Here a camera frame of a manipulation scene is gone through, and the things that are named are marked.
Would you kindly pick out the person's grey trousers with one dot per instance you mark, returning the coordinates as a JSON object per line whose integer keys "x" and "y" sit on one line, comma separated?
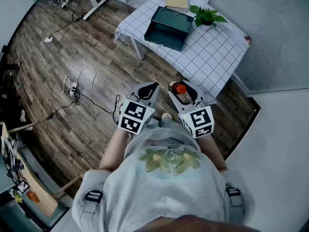
{"x": 169, "y": 124}

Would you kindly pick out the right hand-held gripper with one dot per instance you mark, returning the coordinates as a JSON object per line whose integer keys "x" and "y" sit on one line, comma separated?
{"x": 199, "y": 120}

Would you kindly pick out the person's left forearm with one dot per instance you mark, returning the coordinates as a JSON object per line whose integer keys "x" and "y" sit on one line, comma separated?
{"x": 114, "y": 149}

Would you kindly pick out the wooden desk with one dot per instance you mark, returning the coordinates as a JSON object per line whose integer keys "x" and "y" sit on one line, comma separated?
{"x": 38, "y": 192}

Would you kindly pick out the white checkered tablecloth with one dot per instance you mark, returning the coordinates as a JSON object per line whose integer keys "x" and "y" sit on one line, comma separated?
{"x": 210, "y": 54}

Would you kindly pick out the small dark red clip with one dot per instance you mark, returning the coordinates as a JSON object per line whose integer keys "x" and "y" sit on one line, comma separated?
{"x": 248, "y": 39}

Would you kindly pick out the glass partition with blinds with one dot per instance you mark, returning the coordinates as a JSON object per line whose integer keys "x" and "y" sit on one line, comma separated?
{"x": 265, "y": 33}

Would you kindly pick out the potted green plant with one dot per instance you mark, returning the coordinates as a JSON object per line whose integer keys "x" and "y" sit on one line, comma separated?
{"x": 205, "y": 16}

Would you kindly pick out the small red object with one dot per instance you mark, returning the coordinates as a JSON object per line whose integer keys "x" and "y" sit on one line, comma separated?
{"x": 180, "y": 89}

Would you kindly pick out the white power strip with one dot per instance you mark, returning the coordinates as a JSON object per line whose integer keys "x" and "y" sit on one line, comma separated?
{"x": 73, "y": 88}

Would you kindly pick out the dark green box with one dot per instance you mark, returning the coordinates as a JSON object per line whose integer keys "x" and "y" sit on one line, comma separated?
{"x": 166, "y": 30}

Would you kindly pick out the person's right forearm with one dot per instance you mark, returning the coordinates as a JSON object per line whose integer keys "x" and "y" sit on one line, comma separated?
{"x": 213, "y": 153}

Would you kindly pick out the white power adapter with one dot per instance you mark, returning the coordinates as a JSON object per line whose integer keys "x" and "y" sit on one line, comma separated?
{"x": 48, "y": 39}

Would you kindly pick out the white table leg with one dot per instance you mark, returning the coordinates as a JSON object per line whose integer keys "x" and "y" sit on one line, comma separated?
{"x": 138, "y": 48}

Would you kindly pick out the person's light shoe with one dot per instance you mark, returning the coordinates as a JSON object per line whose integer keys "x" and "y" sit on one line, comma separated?
{"x": 166, "y": 116}

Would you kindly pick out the black chair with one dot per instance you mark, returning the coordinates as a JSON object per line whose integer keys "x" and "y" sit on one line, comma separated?
{"x": 8, "y": 91}

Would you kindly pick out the small orange object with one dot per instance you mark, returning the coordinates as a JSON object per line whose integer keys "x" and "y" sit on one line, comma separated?
{"x": 33, "y": 196}

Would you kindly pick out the grey flower print shirt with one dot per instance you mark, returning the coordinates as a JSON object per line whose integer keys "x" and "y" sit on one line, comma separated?
{"x": 164, "y": 192}

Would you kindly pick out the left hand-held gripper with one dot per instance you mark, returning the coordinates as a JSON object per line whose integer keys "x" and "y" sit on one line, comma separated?
{"x": 131, "y": 116}

